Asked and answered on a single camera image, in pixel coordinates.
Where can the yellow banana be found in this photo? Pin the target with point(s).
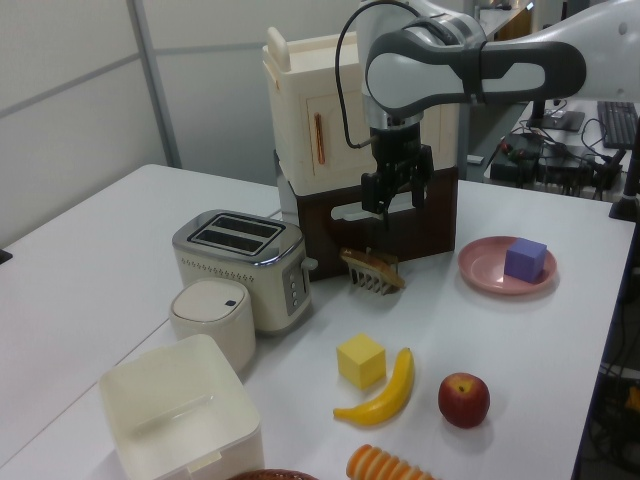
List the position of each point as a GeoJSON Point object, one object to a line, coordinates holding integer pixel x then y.
{"type": "Point", "coordinates": [392, 395]}

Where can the open white plastic box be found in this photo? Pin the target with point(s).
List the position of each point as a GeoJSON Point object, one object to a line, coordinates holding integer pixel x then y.
{"type": "Point", "coordinates": [200, 440]}

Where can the purple cube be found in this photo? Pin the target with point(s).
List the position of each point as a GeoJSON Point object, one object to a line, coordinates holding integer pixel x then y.
{"type": "Point", "coordinates": [524, 260]}

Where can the cream silver toaster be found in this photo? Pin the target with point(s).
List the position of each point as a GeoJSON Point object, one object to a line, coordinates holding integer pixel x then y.
{"type": "Point", "coordinates": [235, 280]}

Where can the orange striped bread roll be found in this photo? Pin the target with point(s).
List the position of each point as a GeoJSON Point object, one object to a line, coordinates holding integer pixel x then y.
{"type": "Point", "coordinates": [380, 465]}

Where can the brown drawer box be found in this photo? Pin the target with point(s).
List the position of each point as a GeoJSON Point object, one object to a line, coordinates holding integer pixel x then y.
{"type": "Point", "coordinates": [320, 235]}

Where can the black keyboard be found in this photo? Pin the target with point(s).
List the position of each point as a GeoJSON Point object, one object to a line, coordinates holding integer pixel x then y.
{"type": "Point", "coordinates": [620, 125]}

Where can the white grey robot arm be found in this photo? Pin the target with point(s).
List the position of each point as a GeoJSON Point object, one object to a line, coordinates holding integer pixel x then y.
{"type": "Point", "coordinates": [505, 65]}

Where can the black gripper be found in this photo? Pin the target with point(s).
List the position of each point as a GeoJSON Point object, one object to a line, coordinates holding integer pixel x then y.
{"type": "Point", "coordinates": [397, 145]}

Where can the small grey device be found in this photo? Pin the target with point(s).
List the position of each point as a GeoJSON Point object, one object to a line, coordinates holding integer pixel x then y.
{"type": "Point", "coordinates": [475, 160]}

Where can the black monitor stand base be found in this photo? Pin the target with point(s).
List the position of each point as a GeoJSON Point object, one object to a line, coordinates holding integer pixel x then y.
{"type": "Point", "coordinates": [562, 120]}

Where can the black flat object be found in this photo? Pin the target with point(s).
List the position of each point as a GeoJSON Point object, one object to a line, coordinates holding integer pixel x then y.
{"type": "Point", "coordinates": [4, 256]}

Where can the black clamp post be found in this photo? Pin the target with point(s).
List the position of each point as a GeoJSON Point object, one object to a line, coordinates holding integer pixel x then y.
{"type": "Point", "coordinates": [629, 195]}

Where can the brown bowl rim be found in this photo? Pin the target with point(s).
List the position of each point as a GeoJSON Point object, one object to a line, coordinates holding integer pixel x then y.
{"type": "Point", "coordinates": [275, 475]}

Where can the red apple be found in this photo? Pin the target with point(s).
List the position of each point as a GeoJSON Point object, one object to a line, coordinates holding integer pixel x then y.
{"type": "Point", "coordinates": [464, 400]}

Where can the yellow cube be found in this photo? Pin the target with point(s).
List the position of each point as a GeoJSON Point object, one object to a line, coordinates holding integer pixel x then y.
{"type": "Point", "coordinates": [361, 362]}

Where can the pink plate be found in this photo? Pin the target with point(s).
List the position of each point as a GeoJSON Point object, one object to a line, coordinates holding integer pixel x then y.
{"type": "Point", "coordinates": [480, 270]}

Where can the small cream lidded bin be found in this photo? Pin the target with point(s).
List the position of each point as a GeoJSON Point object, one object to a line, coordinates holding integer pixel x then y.
{"type": "Point", "coordinates": [212, 325]}

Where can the brown toast slice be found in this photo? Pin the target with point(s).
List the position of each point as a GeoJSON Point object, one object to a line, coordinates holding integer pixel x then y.
{"type": "Point", "coordinates": [377, 270]}

